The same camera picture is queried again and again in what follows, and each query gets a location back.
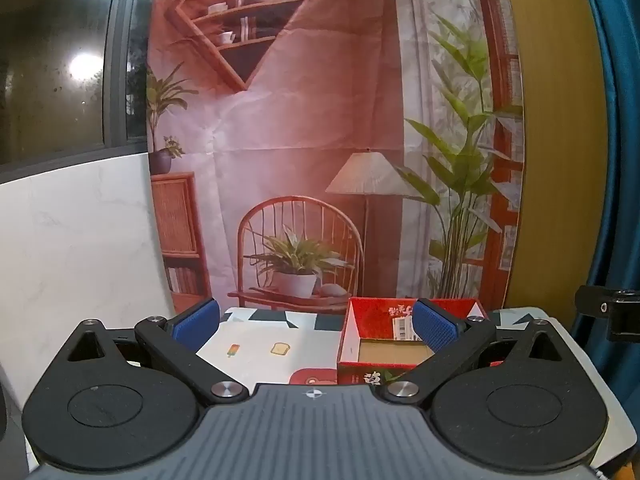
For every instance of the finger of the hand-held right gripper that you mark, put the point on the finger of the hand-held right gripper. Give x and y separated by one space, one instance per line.
622 315

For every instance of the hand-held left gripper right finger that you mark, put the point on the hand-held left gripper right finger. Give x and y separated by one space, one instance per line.
435 327

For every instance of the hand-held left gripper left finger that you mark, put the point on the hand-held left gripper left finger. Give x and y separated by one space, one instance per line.
197 322

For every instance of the red cardboard box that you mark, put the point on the red cardboard box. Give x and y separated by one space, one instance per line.
360 330

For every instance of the printed table mat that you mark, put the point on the printed table mat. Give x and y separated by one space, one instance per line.
260 355

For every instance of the blue curtain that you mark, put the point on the blue curtain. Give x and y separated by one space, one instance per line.
620 160

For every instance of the yellow wooden panel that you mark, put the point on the yellow wooden panel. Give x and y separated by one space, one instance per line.
560 160

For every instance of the printed room scene backdrop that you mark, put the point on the printed room scene backdrop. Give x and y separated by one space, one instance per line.
300 135

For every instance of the dark window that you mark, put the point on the dark window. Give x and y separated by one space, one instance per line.
50 60

